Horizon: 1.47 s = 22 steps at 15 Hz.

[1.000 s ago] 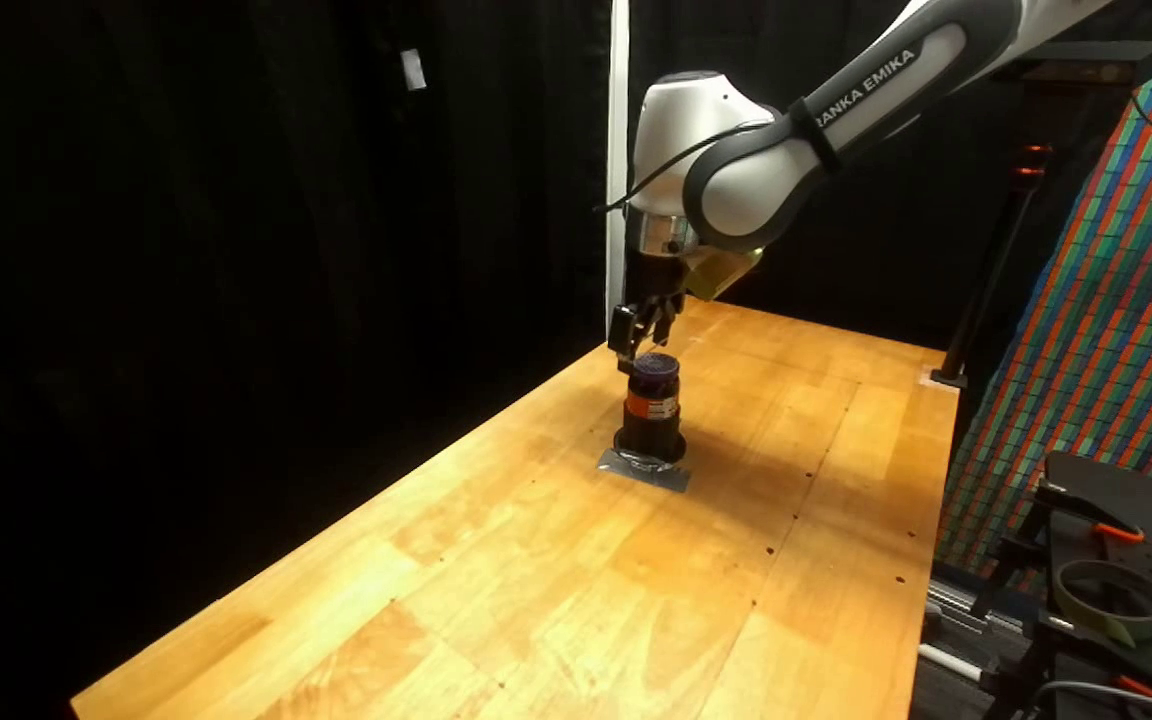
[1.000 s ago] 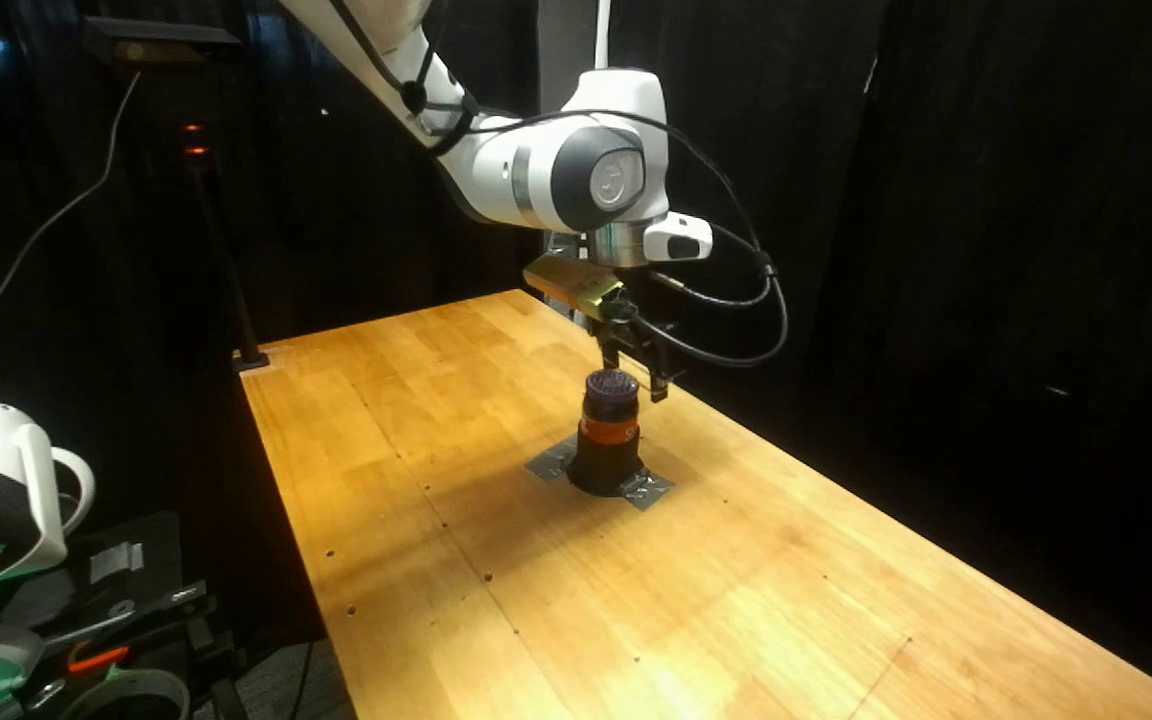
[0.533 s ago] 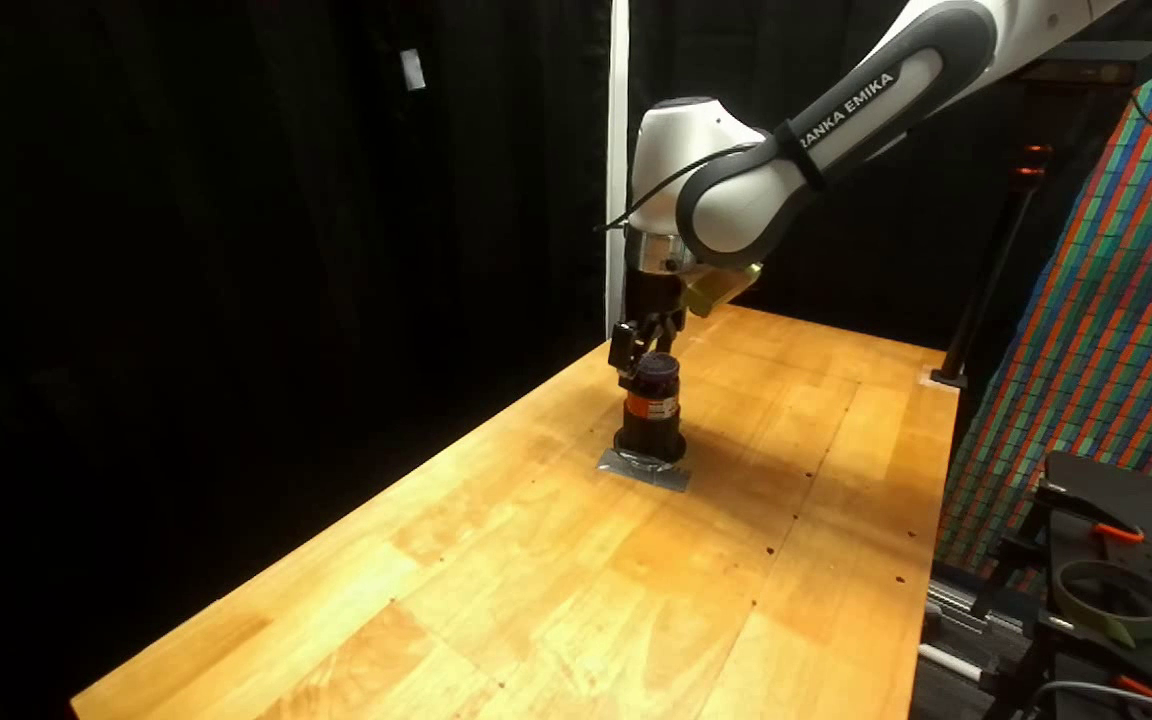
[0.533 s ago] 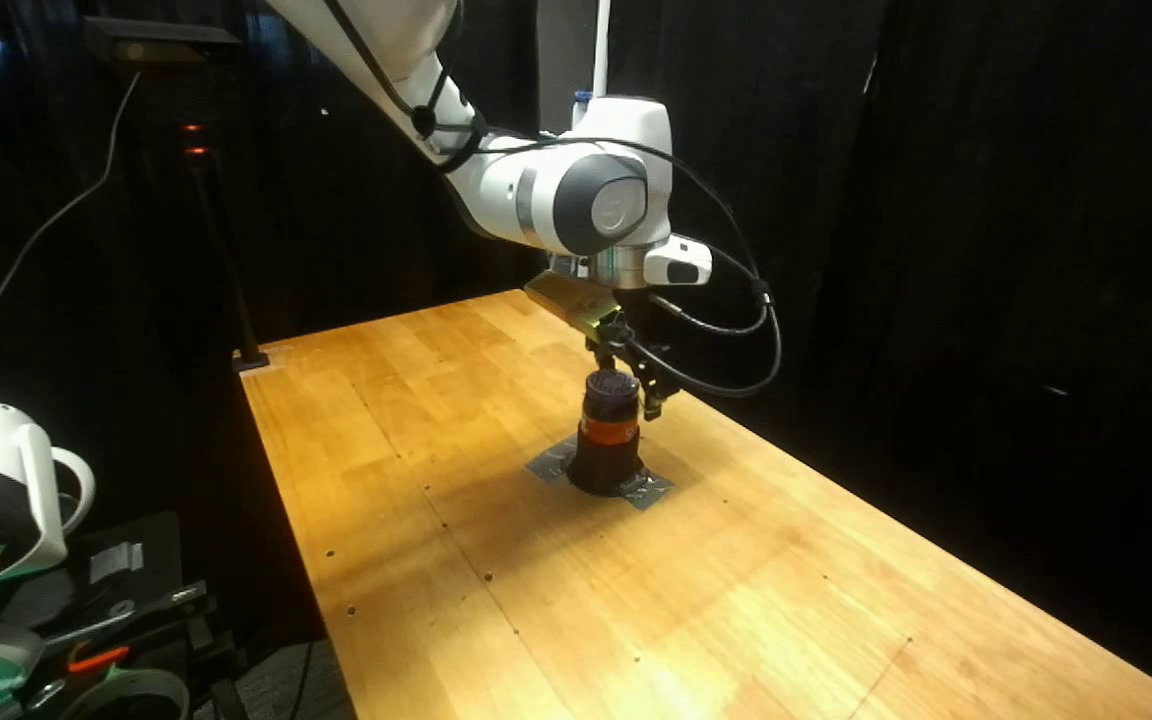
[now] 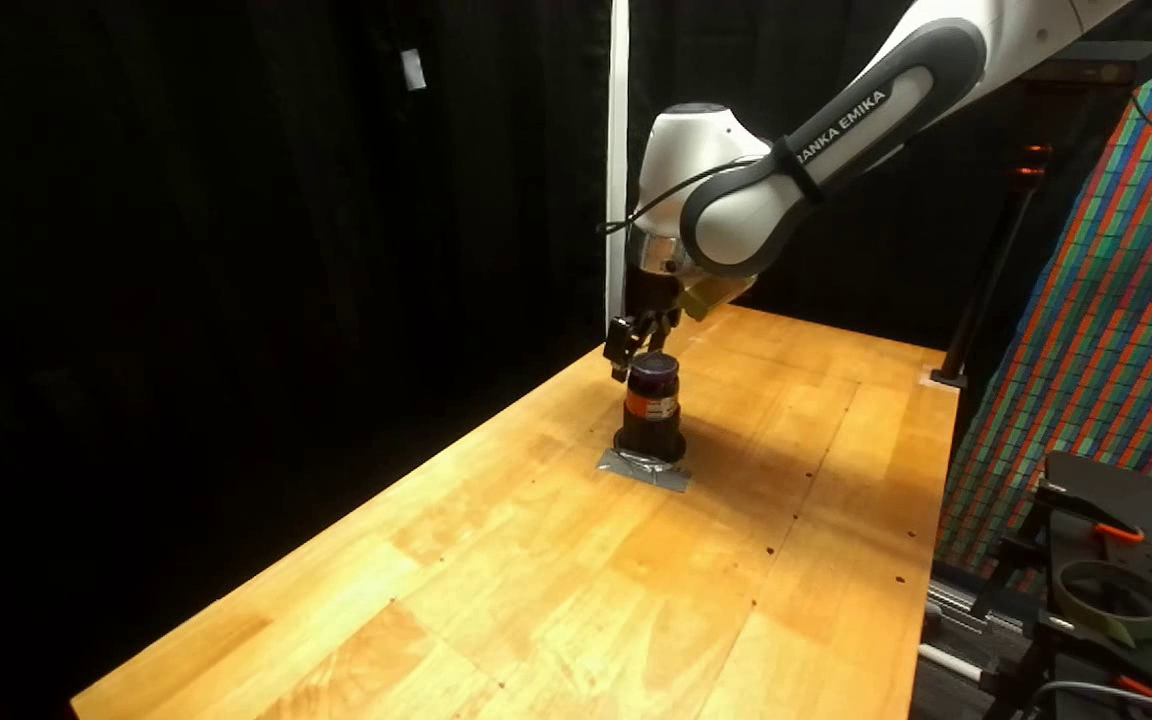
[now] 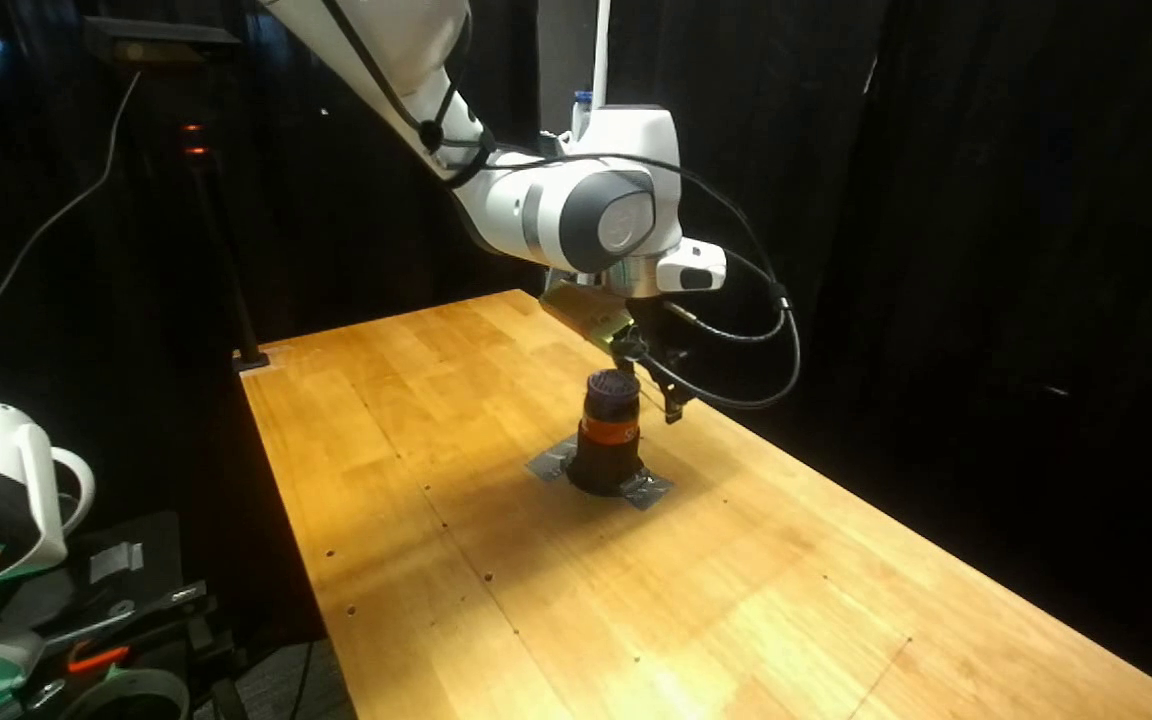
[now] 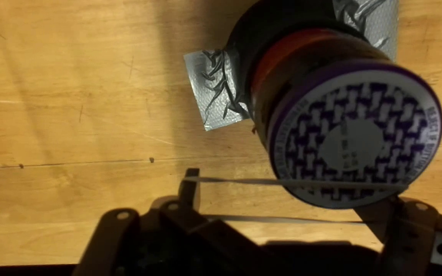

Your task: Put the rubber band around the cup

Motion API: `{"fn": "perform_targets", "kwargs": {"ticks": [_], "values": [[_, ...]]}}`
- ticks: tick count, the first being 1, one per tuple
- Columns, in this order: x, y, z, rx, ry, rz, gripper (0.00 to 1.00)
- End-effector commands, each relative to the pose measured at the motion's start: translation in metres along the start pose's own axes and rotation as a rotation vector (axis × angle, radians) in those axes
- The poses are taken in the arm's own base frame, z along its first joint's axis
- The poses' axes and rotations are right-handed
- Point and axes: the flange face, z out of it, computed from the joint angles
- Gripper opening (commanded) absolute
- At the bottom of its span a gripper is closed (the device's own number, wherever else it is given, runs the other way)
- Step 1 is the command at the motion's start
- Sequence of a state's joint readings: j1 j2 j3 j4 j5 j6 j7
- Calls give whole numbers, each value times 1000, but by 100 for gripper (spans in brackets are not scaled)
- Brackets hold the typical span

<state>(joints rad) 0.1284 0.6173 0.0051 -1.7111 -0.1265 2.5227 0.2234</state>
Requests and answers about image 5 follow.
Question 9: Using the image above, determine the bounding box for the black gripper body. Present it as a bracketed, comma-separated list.
[629, 268, 686, 331]

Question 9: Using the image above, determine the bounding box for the dark cup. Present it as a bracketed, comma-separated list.
[607, 349, 692, 469]

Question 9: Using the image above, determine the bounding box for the white vertical pole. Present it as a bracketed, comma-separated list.
[600, 0, 636, 338]

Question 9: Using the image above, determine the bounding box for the white paper tag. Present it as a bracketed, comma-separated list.
[394, 43, 431, 95]

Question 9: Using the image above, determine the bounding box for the black tripod with red knob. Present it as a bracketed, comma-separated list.
[930, 129, 1065, 390]

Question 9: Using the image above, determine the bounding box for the black curtain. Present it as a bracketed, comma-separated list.
[0, 0, 607, 673]

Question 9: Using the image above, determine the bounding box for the flat monitor panel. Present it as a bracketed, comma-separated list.
[934, 0, 1152, 578]

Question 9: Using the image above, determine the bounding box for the black mounting plate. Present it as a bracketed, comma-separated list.
[1027, 448, 1152, 651]

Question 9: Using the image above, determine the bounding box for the dark tape roll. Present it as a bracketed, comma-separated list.
[1047, 553, 1152, 631]

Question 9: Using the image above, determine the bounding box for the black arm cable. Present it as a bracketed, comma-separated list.
[597, 150, 806, 245]

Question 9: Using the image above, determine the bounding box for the aluminium rail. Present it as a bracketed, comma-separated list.
[917, 578, 1015, 687]

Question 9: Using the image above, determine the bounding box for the orange clamp handle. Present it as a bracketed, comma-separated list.
[1084, 515, 1152, 553]

